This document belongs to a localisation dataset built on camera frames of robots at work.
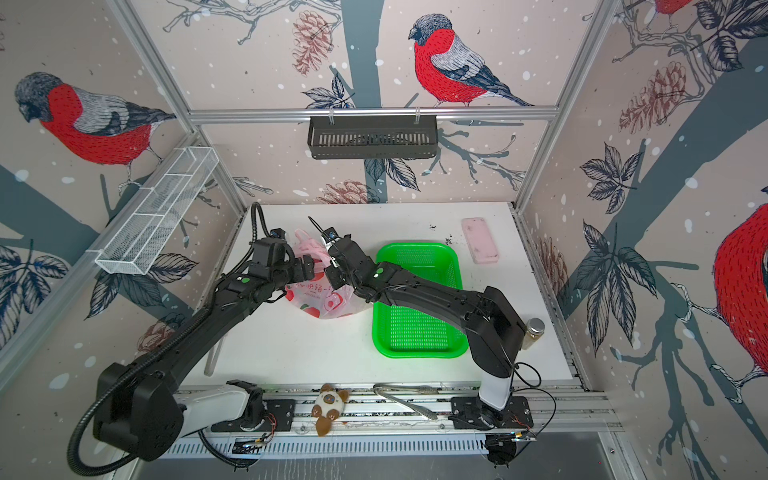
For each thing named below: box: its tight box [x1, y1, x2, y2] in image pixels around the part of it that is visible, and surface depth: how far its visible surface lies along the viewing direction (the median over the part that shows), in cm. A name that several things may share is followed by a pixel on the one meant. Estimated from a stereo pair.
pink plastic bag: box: [285, 229, 369, 319], surface depth 87 cm
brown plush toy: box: [311, 383, 349, 437], surface depth 74 cm
